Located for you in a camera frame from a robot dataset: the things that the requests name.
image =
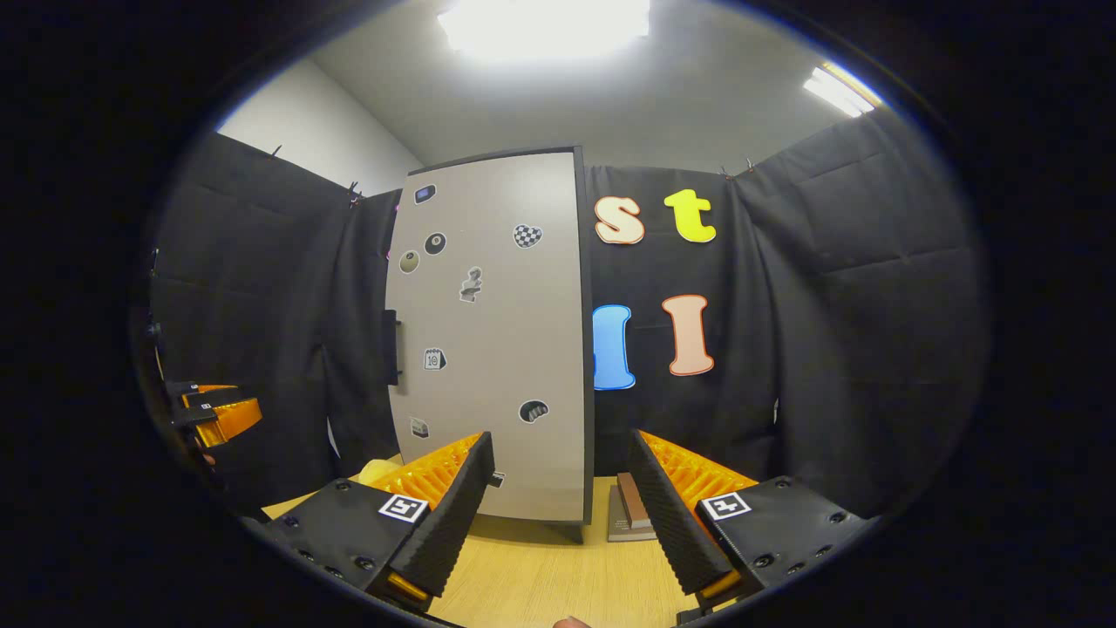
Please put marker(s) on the narrow ceiling light panel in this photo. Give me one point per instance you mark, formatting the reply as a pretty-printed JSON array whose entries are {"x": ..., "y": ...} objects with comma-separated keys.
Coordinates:
[{"x": 837, "y": 90}]

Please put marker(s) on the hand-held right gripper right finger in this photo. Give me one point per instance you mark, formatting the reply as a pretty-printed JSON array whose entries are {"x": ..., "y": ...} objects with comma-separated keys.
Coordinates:
[{"x": 667, "y": 515}]

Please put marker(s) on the brown book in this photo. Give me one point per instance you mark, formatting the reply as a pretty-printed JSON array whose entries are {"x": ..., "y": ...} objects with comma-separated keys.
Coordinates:
[{"x": 634, "y": 501}]

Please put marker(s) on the yellow soft sponge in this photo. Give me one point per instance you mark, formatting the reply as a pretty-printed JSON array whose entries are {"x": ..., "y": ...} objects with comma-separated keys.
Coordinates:
[{"x": 377, "y": 472}]

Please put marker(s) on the beige cabinet door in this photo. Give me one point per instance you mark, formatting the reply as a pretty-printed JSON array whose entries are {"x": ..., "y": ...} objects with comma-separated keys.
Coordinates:
[{"x": 506, "y": 349}]

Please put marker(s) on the large ceiling light panel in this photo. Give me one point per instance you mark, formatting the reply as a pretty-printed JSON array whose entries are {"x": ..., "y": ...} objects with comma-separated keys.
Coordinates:
[{"x": 545, "y": 26}]

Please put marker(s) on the dark grey cabinet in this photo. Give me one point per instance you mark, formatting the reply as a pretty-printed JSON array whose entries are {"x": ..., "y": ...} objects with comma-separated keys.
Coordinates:
[{"x": 589, "y": 349}]

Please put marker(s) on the black backdrop cloth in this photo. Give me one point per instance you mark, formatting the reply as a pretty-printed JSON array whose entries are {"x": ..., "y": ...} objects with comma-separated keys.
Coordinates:
[{"x": 828, "y": 349}]

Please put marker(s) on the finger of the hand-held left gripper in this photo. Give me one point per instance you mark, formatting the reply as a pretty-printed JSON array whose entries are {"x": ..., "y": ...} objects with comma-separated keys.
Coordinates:
[
  {"x": 222, "y": 420},
  {"x": 196, "y": 392}
]

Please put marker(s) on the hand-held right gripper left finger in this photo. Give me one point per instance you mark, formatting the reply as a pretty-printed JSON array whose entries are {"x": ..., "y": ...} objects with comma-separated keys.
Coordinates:
[{"x": 453, "y": 515}]

